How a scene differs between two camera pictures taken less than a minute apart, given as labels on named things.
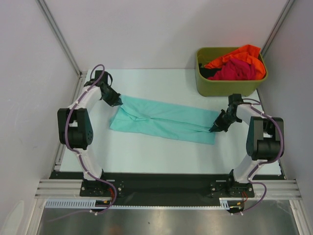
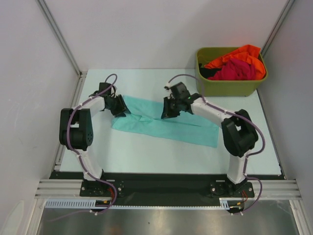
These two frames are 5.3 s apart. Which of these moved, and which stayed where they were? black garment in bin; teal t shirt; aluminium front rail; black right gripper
Moved: black right gripper
Stayed: black garment in bin; aluminium front rail; teal t shirt
